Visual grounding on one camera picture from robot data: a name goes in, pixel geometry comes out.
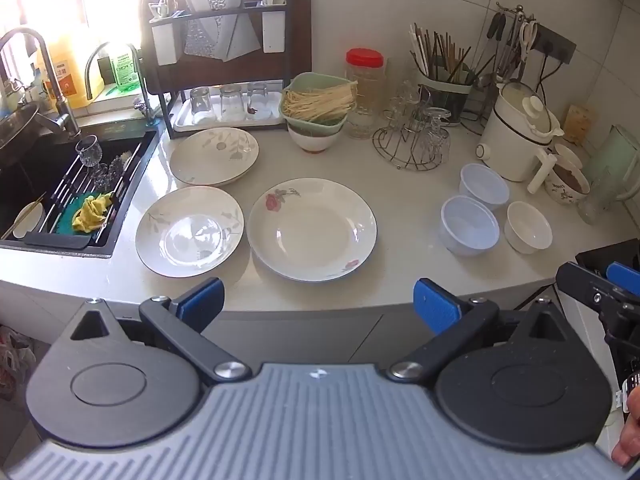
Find grey patterned cutting board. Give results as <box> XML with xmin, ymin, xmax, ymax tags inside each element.
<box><xmin>180</xmin><ymin>0</ymin><xmax>262</xmax><ymax>62</ymax></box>

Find black wall power socket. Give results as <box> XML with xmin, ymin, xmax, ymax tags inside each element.
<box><xmin>535</xmin><ymin>27</ymin><xmax>577</xmax><ymax>65</ymax></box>

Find white electric cooking pot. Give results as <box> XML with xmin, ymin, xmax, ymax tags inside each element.
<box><xmin>475</xmin><ymin>80</ymin><xmax>565</xmax><ymax>196</ymax></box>

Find tall steel faucet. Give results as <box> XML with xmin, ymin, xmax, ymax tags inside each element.
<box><xmin>0</xmin><ymin>27</ymin><xmax>83</xmax><ymax>138</ymax></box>

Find metal utensil hanging rack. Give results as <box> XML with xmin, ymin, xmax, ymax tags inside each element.
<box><xmin>460</xmin><ymin>2</ymin><xmax>541</xmax><ymax>136</ymax></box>

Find grey base cabinet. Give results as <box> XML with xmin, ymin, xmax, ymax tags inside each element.
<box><xmin>0</xmin><ymin>280</ymin><xmax>571</xmax><ymax>376</ymax></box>

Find green plastic basket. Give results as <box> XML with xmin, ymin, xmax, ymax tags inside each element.
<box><xmin>280</xmin><ymin>72</ymin><xmax>358</xmax><ymax>137</ymax></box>

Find pink flower white plate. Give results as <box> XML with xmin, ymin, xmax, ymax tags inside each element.
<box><xmin>246</xmin><ymin>177</ymin><xmax>378</xmax><ymax>283</ymax></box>

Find glass pot lid white knob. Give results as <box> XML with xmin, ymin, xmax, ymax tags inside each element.
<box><xmin>500</xmin><ymin>80</ymin><xmax>565</xmax><ymax>143</ymax></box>

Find plastic bags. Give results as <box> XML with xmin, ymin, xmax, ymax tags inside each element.
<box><xmin>0</xmin><ymin>325</ymin><xmax>38</xmax><ymax>401</ymax></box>

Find green sponge cloth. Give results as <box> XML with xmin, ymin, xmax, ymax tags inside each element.
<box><xmin>54</xmin><ymin>195</ymin><xmax>88</xmax><ymax>235</ymax></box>

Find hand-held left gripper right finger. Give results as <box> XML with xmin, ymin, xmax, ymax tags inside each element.
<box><xmin>389</xmin><ymin>278</ymin><xmax>590</xmax><ymax>386</ymax></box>

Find purple stem goblet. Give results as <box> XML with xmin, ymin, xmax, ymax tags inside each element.
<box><xmin>415</xmin><ymin>85</ymin><xmax>436</xmax><ymax>121</ymax></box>

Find wooden chopsticks pair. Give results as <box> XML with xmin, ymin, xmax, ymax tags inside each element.
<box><xmin>0</xmin><ymin>191</ymin><xmax>48</xmax><ymax>241</ymax></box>

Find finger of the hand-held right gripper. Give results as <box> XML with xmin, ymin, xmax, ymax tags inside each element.
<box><xmin>556</xmin><ymin>261</ymin><xmax>632</xmax><ymax>313</ymax></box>
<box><xmin>606</xmin><ymin>261</ymin><xmax>640</xmax><ymax>293</ymax></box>

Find small steel faucet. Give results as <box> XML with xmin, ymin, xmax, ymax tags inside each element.
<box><xmin>84</xmin><ymin>41</ymin><xmax>160</xmax><ymax>128</ymax></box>

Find ribbed glass cup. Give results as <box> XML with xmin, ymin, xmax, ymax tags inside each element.
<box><xmin>577</xmin><ymin>187</ymin><xmax>608</xmax><ymax>226</ymax></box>

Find clear drinking glass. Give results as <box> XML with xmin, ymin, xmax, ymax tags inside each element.
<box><xmin>189</xmin><ymin>86</ymin><xmax>212</xmax><ymax>123</ymax></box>
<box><xmin>219</xmin><ymin>84</ymin><xmax>246</xmax><ymax>121</ymax></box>
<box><xmin>245</xmin><ymin>82</ymin><xmax>271</xmax><ymax>118</ymax></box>

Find yellow cloth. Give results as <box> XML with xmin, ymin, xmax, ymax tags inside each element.
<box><xmin>71</xmin><ymin>192</ymin><xmax>115</xmax><ymax>233</ymax></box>

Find pale green kettle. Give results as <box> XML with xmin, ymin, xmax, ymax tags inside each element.
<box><xmin>582</xmin><ymin>125</ymin><xmax>640</xmax><ymax>211</ymax></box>

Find floral ceramic mug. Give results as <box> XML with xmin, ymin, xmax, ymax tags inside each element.
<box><xmin>544</xmin><ymin>144</ymin><xmax>592</xmax><ymax>207</ymax></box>

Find white handled scissors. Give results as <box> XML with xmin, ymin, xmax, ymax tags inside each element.
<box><xmin>517</xmin><ymin>17</ymin><xmax>541</xmax><ymax>63</ymax></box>

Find tall clear glass tumbler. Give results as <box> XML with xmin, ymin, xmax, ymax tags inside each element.
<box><xmin>385</xmin><ymin>60</ymin><xmax>416</xmax><ymax>101</ymax></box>

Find black induction cooker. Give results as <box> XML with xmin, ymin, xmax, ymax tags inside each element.
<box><xmin>575</xmin><ymin>246</ymin><xmax>640</xmax><ymax>281</ymax></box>

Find small white ceramic bowl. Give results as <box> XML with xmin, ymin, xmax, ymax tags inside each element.
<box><xmin>504</xmin><ymin>201</ymin><xmax>553</xmax><ymax>255</ymax></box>

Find white bowl with red base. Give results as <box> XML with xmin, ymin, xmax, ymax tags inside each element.
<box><xmin>287</xmin><ymin>122</ymin><xmax>346</xmax><ymax>155</ymax></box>

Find green detergent bottle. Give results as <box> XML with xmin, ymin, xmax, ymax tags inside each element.
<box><xmin>111</xmin><ymin>42</ymin><xmax>141</xmax><ymax>93</ymax></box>

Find yellow detergent bottle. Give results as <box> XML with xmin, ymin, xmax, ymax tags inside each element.
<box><xmin>45</xmin><ymin>35</ymin><xmax>98</xmax><ymax>108</ymax></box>

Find clear goblet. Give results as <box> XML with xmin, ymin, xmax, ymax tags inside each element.
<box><xmin>75</xmin><ymin>135</ymin><xmax>103</xmax><ymax>168</ymax></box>

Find leaf print white plate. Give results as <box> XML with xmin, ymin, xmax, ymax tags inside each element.
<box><xmin>169</xmin><ymin>127</ymin><xmax>261</xmax><ymax>187</ymax></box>
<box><xmin>135</xmin><ymin>186</ymin><xmax>246</xmax><ymax>279</ymax></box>

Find chopstick holder with utensils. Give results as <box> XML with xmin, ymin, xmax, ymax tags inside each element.
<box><xmin>409</xmin><ymin>22</ymin><xmax>473</xmax><ymax>83</ymax></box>

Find dark dish rack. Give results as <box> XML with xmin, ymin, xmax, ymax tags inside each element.
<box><xmin>139</xmin><ymin>0</ymin><xmax>313</xmax><ymax>140</ymax></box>

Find white utensil caddy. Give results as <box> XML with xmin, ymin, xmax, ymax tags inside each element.
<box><xmin>151</xmin><ymin>20</ymin><xmax>179</xmax><ymax>67</ymax></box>
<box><xmin>261</xmin><ymin>5</ymin><xmax>288</xmax><ymax>54</ymax></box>

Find dry yellow noodles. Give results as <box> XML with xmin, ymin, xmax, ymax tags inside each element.
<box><xmin>282</xmin><ymin>80</ymin><xmax>360</xmax><ymax>123</ymax></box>

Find person's right hand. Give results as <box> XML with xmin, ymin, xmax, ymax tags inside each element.
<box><xmin>611</xmin><ymin>387</ymin><xmax>640</xmax><ymax>471</ymax></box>

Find translucent white plastic bowl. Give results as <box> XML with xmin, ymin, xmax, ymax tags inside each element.
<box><xmin>440</xmin><ymin>195</ymin><xmax>501</xmax><ymax>257</ymax></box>
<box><xmin>459</xmin><ymin>163</ymin><xmax>511</xmax><ymax>211</ymax></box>

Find sink drain rack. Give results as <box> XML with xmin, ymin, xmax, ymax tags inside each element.
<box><xmin>25</xmin><ymin>132</ymin><xmax>156</xmax><ymax>249</ymax></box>

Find clear stemmed glass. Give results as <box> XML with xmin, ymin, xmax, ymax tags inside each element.
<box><xmin>387</xmin><ymin>92</ymin><xmax>418</xmax><ymax>126</ymax></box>

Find metal wire glass rack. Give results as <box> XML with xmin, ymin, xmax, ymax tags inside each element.
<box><xmin>372</xmin><ymin>85</ymin><xmax>451</xmax><ymax>171</ymax></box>

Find red lid plastic jar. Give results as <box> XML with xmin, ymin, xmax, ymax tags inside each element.
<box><xmin>345</xmin><ymin>48</ymin><xmax>388</xmax><ymax>111</ymax></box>

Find round clear glass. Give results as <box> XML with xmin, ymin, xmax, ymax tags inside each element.
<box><xmin>420</xmin><ymin>107</ymin><xmax>453</xmax><ymax>163</ymax></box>

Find white drain tray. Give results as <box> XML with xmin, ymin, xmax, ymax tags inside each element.
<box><xmin>172</xmin><ymin>92</ymin><xmax>286</xmax><ymax>134</ymax></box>

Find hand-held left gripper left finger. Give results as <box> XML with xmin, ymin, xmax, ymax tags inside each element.
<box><xmin>50</xmin><ymin>278</ymin><xmax>252</xmax><ymax>385</ymax></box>

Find black kitchen sink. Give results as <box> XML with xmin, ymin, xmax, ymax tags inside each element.
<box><xmin>0</xmin><ymin>120</ymin><xmax>162</xmax><ymax>261</ymax></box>

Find white bowl in sink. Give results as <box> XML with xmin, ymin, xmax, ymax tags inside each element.
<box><xmin>11</xmin><ymin>202</ymin><xmax>46</xmax><ymax>240</ymax></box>

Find steel pan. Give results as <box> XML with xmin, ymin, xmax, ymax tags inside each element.
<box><xmin>0</xmin><ymin>102</ymin><xmax>56</xmax><ymax>153</ymax></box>

